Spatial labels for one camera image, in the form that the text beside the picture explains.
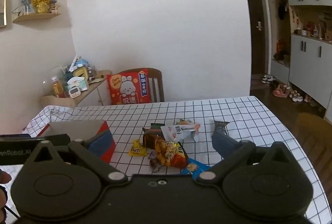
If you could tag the checked white tablecloth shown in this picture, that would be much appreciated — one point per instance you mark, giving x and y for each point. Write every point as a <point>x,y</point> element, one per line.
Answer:
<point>233,112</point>

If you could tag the white snack packet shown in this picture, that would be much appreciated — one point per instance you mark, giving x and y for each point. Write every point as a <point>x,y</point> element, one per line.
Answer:
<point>176,133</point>

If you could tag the wooden wall shelf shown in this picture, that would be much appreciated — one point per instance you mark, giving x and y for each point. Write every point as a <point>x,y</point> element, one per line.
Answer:
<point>36,17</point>

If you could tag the black and white sneakers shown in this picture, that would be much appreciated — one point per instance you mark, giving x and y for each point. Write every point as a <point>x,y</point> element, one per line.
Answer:
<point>267,79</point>

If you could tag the person's left hand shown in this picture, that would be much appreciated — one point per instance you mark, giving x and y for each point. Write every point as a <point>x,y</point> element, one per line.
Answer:
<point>4,177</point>

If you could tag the wooden chair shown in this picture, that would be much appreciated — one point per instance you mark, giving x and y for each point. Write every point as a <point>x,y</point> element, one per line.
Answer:
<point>157,86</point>

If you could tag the small brown snack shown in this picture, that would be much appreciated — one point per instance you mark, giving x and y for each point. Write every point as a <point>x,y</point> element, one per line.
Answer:
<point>156,165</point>

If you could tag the orange yellow chips packet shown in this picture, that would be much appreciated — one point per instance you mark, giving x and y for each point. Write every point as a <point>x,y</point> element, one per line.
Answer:
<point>172,152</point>

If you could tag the dark door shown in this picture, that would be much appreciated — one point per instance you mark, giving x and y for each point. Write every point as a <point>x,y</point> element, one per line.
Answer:
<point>255,18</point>

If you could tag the tissue pack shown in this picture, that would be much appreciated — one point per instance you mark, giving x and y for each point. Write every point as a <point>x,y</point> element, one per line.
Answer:
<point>77,83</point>

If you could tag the black snack packet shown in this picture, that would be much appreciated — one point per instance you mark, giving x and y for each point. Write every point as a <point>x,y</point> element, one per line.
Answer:
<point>221,125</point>

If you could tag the grey lower cabinet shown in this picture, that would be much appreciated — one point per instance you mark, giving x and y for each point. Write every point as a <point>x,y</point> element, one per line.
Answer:
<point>308,65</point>

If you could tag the white kitchen timer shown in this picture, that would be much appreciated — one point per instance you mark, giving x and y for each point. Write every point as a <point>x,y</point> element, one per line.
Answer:
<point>74,92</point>

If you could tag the brown foil snack packet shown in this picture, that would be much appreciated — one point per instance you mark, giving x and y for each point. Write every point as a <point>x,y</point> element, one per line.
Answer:
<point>151,138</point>

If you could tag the orange green snack packet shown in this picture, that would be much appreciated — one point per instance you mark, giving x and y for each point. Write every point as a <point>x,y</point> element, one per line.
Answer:
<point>184,122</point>

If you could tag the red rabbit cushion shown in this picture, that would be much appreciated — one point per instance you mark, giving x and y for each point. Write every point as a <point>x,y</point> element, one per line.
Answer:
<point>128,87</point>

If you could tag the pink slippers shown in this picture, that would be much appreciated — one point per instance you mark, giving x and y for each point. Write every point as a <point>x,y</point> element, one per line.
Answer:
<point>280,91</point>

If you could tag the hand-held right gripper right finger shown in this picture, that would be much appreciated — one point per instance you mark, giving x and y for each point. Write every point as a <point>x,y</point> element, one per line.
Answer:
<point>224,144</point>

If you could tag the blue snack packet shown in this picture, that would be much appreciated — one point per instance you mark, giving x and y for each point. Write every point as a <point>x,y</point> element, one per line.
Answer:
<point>193,167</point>

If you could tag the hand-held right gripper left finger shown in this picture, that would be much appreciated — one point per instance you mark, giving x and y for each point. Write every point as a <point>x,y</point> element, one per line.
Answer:
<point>99,142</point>

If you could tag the wooden sideboard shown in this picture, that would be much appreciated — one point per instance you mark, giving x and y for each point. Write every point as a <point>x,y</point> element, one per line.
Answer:
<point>90,94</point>

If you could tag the red and white cardboard box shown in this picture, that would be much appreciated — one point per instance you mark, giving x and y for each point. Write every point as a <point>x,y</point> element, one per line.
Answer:
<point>75,126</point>

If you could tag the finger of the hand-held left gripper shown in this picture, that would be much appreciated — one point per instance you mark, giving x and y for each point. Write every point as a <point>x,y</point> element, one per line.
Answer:
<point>39,139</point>

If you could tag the yellow candy packet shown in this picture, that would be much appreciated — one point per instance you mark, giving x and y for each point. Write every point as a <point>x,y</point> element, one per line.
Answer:
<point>137,148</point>

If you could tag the small photo stand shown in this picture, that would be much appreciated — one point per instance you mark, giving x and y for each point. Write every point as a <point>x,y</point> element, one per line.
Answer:
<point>24,3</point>

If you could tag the orange drink bottle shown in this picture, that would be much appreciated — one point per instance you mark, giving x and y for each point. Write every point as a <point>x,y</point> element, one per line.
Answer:
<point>57,89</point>

